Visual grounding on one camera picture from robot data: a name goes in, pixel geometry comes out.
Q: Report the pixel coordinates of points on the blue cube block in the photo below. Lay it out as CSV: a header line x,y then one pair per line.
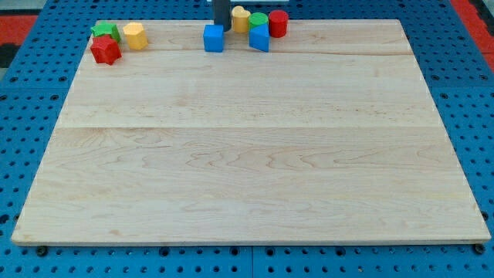
x,y
213,38

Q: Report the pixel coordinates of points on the light wooden board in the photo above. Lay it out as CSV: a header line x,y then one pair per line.
x,y
329,138

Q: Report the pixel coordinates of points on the blue triangular prism block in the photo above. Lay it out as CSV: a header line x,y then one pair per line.
x,y
259,38

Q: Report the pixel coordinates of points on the green cylinder block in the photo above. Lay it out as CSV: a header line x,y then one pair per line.
x,y
257,19

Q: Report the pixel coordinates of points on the yellow heart block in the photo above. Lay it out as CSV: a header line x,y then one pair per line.
x,y
240,19

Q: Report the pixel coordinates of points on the red cylinder block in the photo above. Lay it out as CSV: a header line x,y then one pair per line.
x,y
278,22

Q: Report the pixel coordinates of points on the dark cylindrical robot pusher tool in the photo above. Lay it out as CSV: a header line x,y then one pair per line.
x,y
222,13

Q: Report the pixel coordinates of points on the yellow hexagon block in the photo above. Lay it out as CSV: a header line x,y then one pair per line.
x,y
136,36

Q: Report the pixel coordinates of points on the red star block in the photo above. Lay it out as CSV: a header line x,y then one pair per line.
x,y
105,49

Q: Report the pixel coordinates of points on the green star block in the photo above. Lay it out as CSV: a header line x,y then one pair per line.
x,y
106,28

